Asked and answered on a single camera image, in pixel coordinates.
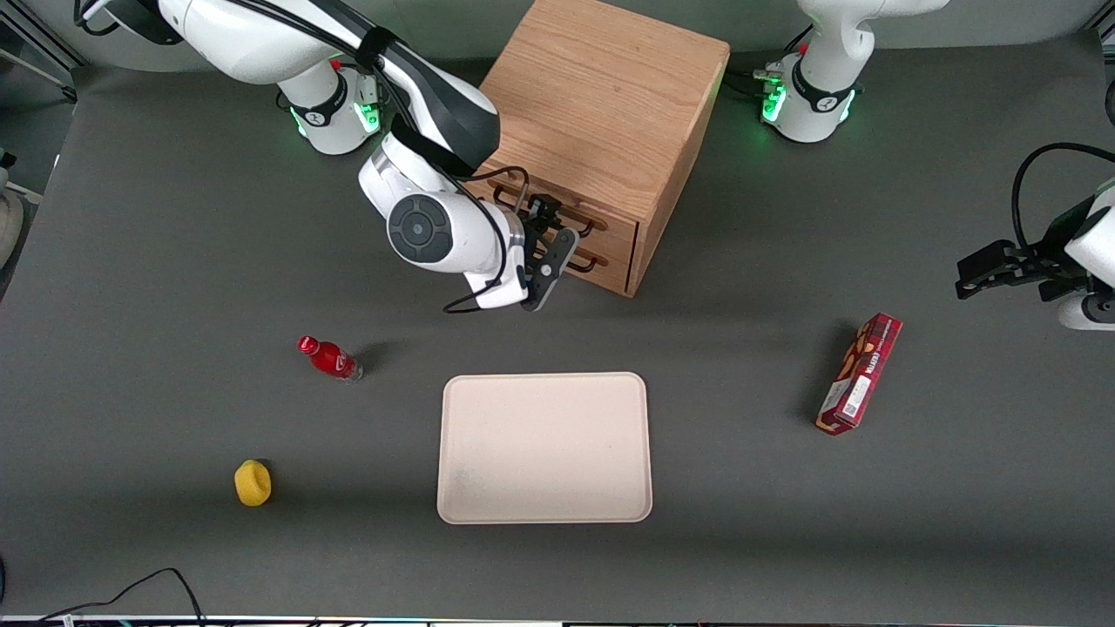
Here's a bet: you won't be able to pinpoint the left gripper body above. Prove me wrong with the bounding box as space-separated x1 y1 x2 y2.
1015 239 1090 301

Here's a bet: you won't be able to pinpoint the deep wooden drawer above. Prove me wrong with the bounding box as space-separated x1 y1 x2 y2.
470 170 641 262

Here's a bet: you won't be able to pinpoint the wooden drawer cabinet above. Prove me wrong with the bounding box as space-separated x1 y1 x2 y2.
466 0 731 299

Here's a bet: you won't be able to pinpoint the red snack box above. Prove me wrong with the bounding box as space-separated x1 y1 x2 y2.
815 313 903 436

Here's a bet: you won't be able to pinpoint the beige rectangular tray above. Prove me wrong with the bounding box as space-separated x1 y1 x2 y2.
436 372 653 525

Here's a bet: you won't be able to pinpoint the small red cola bottle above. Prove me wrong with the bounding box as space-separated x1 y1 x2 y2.
297 335 364 382

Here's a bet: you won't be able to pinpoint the yellow sponge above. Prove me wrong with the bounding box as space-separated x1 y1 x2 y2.
233 459 273 508

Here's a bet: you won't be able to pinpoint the beige round object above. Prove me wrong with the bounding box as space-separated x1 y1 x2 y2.
0 148 25 271

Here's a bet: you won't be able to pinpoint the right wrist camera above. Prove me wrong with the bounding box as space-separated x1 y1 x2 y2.
464 266 530 312

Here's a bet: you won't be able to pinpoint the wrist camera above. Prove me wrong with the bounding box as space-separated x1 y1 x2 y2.
1058 292 1115 333
464 266 530 312

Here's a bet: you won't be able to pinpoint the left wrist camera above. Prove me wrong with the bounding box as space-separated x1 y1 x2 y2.
1058 292 1115 333

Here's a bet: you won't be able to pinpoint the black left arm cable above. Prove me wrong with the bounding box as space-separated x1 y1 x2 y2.
1010 142 1115 253

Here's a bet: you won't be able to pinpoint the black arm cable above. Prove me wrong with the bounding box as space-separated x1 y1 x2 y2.
74 0 532 314
1010 142 1115 253

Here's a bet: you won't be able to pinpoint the short wooden drawer, black handle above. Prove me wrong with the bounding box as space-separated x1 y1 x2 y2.
523 235 635 297

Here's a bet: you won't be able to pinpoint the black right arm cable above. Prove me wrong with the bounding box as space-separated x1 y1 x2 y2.
74 0 532 314

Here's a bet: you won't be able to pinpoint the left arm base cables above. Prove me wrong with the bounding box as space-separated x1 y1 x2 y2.
721 30 789 98

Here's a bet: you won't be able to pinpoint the black cable on table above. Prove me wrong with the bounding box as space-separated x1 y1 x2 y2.
35 568 206 626

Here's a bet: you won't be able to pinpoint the aluminium frame rail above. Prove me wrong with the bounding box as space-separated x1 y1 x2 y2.
0 16 88 101

